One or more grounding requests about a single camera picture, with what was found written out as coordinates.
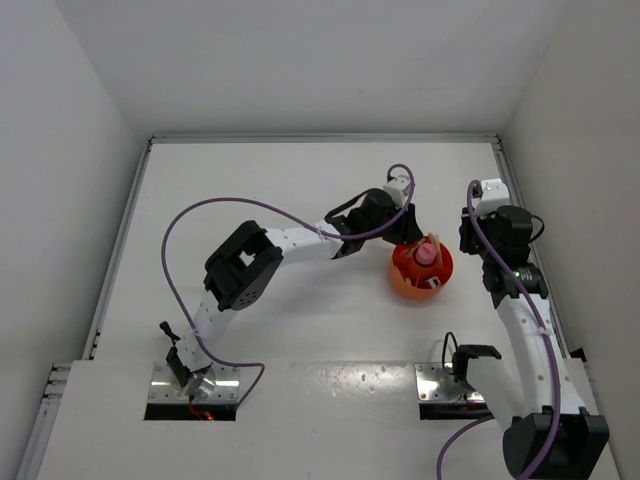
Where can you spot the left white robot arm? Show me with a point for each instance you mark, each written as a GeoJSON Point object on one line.
{"type": "Point", "coordinates": [238, 272]}

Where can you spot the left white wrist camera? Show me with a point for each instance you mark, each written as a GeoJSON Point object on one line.
{"type": "Point", "coordinates": [398, 188]}

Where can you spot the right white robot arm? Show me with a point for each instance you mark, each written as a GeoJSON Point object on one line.
{"type": "Point", "coordinates": [548, 430]}

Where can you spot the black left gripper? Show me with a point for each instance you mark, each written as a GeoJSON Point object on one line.
{"type": "Point", "coordinates": [407, 230]}

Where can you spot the metal base plate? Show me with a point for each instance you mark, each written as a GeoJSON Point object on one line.
{"type": "Point", "coordinates": [218, 385]}
{"type": "Point", "coordinates": [435, 386]}

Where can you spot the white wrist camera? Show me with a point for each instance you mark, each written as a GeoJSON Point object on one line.
{"type": "Point", "coordinates": [489, 195]}
{"type": "Point", "coordinates": [398, 188]}

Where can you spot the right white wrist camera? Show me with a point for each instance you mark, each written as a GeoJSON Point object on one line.
{"type": "Point", "coordinates": [489, 195]}

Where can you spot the pink capped clear tube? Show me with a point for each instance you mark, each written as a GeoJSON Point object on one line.
{"type": "Point", "coordinates": [425, 255]}

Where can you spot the aluminium table frame rail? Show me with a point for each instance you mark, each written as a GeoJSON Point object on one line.
{"type": "Point", "coordinates": [330, 348]}

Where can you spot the orange round desk organizer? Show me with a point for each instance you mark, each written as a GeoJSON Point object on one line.
{"type": "Point", "coordinates": [406, 276]}

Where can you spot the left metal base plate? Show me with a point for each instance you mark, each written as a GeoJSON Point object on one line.
{"type": "Point", "coordinates": [218, 385]}

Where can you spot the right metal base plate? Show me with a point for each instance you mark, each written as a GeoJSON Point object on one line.
{"type": "Point", "coordinates": [435, 386]}

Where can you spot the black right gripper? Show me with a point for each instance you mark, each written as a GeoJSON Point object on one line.
{"type": "Point", "coordinates": [465, 229]}

